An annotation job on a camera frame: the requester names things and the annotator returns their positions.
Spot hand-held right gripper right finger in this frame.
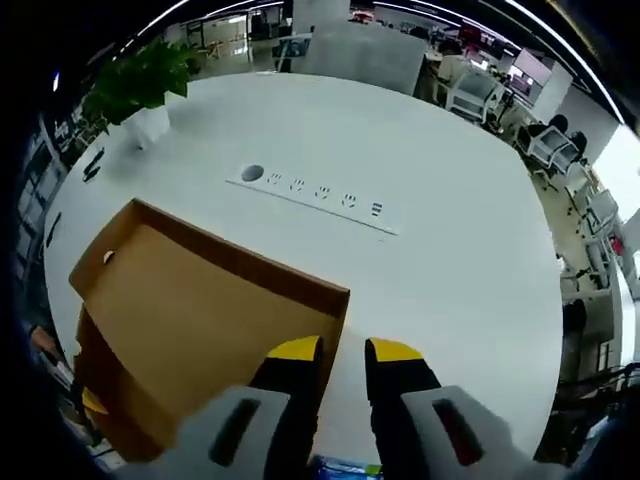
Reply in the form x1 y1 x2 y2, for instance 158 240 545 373
363 337 525 480

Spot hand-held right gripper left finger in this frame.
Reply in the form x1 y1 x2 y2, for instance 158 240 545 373
177 335 326 480

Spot blue soft tissue pack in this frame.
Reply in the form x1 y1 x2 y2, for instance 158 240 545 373
312 454 370 480

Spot brown cardboard shoe box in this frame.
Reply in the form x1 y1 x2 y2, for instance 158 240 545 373
68 198 351 464

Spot flat black phone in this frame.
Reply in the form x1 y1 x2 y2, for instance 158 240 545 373
44 212 64 250

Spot white table power strip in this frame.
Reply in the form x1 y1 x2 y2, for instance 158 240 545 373
224 162 401 236

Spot small black object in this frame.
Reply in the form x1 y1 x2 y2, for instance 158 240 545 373
82 148 106 182

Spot group of white office chairs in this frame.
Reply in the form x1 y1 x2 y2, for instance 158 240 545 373
444 64 624 281

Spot potted green plant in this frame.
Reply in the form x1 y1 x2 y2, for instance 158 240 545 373
82 39 199 149

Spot small pink display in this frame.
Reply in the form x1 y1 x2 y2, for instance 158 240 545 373
513 48 555 86

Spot dark red wall screen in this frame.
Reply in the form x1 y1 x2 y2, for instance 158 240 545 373
459 18 517 51

